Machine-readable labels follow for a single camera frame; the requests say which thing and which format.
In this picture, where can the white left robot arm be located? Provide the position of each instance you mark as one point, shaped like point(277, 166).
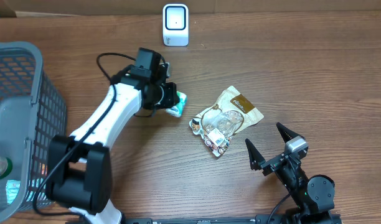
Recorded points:
point(80, 175)

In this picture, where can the teal tissue pack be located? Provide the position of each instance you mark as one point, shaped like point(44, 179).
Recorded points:
point(177, 110)

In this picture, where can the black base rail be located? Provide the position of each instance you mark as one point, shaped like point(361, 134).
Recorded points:
point(196, 221)

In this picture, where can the white barcode scanner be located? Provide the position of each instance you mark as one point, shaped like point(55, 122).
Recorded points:
point(175, 25)

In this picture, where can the brown snack pouch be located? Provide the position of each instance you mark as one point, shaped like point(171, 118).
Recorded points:
point(230, 114)

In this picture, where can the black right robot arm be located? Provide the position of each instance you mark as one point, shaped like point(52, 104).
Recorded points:
point(309, 200)

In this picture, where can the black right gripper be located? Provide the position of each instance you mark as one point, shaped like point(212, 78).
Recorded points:
point(256, 158)

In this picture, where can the grey plastic mesh basket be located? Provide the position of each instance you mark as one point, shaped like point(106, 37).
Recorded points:
point(32, 112)

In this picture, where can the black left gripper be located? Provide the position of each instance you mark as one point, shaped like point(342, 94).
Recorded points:
point(172, 98)

